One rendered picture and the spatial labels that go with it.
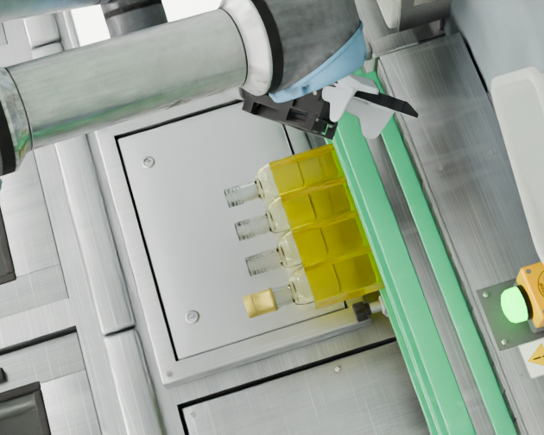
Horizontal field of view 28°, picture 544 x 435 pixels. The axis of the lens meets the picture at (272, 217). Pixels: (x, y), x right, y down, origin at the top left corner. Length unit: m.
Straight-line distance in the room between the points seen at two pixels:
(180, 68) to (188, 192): 0.71
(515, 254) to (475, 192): 0.10
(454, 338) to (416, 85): 0.36
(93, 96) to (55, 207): 0.79
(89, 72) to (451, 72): 0.63
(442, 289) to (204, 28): 0.52
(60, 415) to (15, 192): 0.40
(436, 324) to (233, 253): 0.44
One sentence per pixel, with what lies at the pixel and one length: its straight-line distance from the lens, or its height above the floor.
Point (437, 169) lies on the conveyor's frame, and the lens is 1.48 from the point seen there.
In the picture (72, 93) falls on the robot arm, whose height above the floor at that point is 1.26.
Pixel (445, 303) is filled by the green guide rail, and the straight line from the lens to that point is 1.44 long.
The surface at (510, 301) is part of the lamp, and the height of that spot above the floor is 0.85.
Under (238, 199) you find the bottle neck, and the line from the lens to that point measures 1.63.
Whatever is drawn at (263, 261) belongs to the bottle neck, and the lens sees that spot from 1.58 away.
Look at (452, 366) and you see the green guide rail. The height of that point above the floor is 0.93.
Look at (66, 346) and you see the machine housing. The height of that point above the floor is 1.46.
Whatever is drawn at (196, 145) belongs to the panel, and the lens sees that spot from 1.82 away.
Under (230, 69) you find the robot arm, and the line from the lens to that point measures 1.12.
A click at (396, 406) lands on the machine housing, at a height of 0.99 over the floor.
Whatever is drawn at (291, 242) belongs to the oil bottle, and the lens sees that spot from 1.57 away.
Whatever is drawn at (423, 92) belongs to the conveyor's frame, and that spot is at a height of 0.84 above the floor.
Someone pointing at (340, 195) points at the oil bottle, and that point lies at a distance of 1.60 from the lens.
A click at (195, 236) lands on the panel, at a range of 1.76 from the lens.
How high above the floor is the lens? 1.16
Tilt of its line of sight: 3 degrees down
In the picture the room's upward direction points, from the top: 107 degrees counter-clockwise
